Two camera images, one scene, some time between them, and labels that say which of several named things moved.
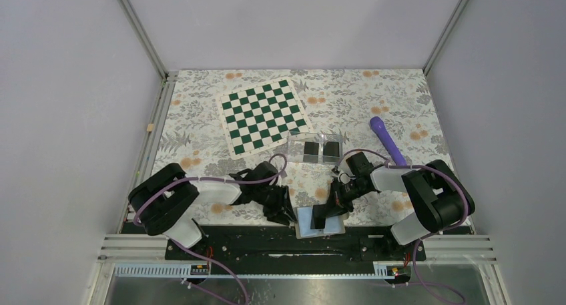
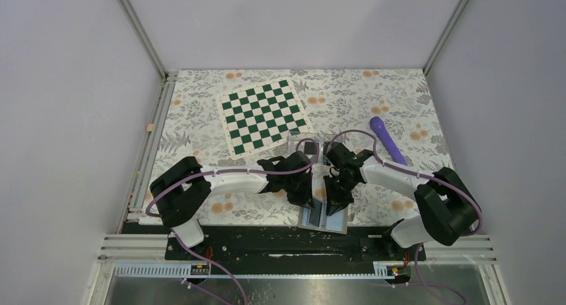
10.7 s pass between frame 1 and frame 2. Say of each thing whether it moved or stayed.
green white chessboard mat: stayed
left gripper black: moved
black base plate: stayed
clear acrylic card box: stayed
